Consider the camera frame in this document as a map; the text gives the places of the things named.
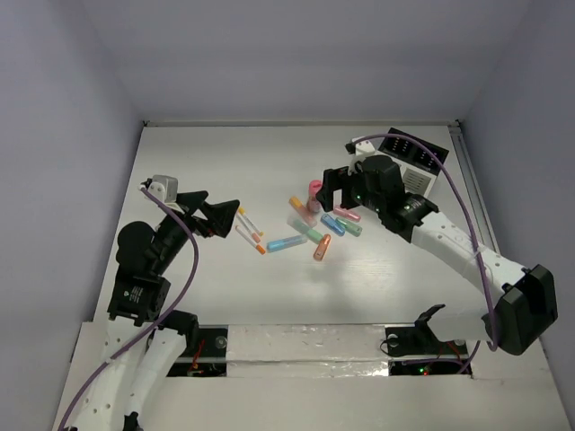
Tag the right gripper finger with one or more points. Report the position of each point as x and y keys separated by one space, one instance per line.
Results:
x=325 y=194
x=352 y=187

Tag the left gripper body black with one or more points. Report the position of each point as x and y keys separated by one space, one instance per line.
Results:
x=194 y=215

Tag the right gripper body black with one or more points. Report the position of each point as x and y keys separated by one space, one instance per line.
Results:
x=362 y=196

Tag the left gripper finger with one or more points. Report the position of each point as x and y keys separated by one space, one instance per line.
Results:
x=220 y=217
x=190 y=202

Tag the yellow tip marker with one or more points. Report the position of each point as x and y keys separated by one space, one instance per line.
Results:
x=249 y=223

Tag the pink correction tape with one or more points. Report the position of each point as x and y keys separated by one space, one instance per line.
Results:
x=347 y=214

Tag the pink glue stick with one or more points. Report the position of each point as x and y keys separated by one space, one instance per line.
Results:
x=312 y=204

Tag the orange highlighter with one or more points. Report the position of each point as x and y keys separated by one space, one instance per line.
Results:
x=302 y=211

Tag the green correction tape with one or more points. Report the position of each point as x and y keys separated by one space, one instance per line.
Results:
x=350 y=227

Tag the blue correction tape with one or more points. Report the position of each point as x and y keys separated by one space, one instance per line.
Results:
x=332 y=224

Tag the green highlighter clear cap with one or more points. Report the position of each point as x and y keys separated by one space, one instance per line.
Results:
x=303 y=228

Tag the blue highlighter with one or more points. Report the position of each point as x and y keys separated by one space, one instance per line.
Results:
x=285 y=243

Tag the orange correction tape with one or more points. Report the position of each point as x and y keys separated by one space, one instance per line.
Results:
x=322 y=247

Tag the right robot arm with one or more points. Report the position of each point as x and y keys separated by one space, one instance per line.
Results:
x=521 y=302

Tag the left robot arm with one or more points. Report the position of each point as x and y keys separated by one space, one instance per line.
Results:
x=145 y=335

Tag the pink tip marker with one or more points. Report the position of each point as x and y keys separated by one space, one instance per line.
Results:
x=248 y=229

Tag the black and white organizer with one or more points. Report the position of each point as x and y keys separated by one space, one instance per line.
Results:
x=418 y=169

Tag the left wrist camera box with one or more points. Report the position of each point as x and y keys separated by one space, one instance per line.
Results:
x=164 y=188

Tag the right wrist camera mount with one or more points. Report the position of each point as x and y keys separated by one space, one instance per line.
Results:
x=360 y=147

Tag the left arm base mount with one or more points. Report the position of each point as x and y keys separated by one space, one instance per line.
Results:
x=206 y=357

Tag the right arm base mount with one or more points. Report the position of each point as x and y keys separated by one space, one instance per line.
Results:
x=414 y=350

